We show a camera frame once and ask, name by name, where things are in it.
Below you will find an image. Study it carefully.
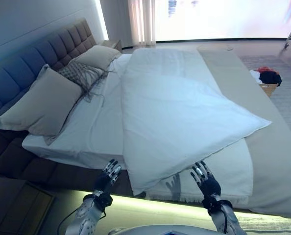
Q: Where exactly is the large beige pillow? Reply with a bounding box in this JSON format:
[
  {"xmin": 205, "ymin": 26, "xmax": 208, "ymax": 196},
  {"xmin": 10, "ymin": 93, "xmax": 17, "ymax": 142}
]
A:
[{"xmin": 0, "ymin": 64, "xmax": 84, "ymax": 137}]

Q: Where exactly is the beige curtain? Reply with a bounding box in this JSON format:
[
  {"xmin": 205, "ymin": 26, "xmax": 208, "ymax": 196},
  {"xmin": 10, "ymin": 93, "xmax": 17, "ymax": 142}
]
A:
[{"xmin": 127, "ymin": 0, "xmax": 157, "ymax": 46}]

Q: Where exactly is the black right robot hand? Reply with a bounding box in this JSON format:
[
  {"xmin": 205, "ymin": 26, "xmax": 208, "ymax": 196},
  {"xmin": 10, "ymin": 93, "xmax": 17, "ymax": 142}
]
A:
[{"xmin": 190, "ymin": 161, "xmax": 221, "ymax": 196}]

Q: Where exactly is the brown bed frame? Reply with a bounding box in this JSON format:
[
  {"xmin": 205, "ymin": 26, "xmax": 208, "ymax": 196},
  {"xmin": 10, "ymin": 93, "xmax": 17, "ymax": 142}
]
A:
[{"xmin": 0, "ymin": 127, "xmax": 146, "ymax": 196}]

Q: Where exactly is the beige bed runner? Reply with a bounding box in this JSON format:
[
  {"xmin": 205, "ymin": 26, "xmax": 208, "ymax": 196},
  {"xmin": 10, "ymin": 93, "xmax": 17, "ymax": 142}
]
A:
[{"xmin": 196, "ymin": 45, "xmax": 291, "ymax": 221}]

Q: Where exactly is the white bed sheet mattress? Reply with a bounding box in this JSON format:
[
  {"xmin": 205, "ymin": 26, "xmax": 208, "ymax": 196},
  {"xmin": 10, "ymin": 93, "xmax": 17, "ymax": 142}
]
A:
[{"xmin": 21, "ymin": 54, "xmax": 254, "ymax": 203}]

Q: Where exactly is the pile of clothes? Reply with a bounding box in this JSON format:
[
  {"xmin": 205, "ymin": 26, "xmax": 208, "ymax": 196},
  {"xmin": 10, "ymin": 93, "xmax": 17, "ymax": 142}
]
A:
[{"xmin": 248, "ymin": 66, "xmax": 283, "ymax": 87}]

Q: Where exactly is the grey fringed decorative cushion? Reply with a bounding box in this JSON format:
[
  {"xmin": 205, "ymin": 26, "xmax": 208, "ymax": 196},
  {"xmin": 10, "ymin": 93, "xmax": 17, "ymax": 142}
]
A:
[{"xmin": 57, "ymin": 61, "xmax": 117, "ymax": 107}]

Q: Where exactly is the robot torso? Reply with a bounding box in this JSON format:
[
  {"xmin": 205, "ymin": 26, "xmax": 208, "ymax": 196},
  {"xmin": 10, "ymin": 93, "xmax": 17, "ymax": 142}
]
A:
[{"xmin": 106, "ymin": 218, "xmax": 224, "ymax": 235}]

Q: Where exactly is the wooden box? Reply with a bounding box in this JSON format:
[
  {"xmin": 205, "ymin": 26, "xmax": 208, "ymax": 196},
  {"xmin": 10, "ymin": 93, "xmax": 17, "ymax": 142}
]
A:
[{"xmin": 258, "ymin": 82, "xmax": 279, "ymax": 99}]

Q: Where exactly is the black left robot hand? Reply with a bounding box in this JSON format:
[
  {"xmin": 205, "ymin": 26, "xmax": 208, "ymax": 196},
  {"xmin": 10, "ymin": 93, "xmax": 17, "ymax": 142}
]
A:
[{"xmin": 94, "ymin": 158, "xmax": 122, "ymax": 194}]

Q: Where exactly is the wooden nightstand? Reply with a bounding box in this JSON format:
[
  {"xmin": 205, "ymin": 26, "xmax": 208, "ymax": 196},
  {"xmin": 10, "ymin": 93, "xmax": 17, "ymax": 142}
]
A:
[{"xmin": 97, "ymin": 39, "xmax": 123, "ymax": 53}]

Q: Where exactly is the brown bedside table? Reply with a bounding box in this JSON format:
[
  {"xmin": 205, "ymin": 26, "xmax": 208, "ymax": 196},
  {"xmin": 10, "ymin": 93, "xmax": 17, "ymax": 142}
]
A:
[{"xmin": 0, "ymin": 171, "xmax": 57, "ymax": 235}]

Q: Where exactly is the tufted upholstered headboard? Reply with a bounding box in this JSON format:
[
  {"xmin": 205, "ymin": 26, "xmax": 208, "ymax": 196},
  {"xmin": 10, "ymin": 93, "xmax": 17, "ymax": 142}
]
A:
[{"xmin": 0, "ymin": 19, "xmax": 97, "ymax": 123}]

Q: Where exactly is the white duvet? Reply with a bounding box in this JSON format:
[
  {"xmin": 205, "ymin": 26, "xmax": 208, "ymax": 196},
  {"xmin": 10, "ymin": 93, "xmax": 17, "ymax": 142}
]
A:
[{"xmin": 120, "ymin": 47, "xmax": 272, "ymax": 196}]

